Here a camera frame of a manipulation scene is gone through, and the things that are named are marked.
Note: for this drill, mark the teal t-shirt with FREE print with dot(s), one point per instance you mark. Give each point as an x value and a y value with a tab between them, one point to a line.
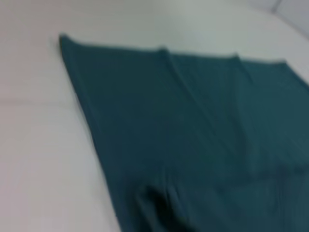
181	133

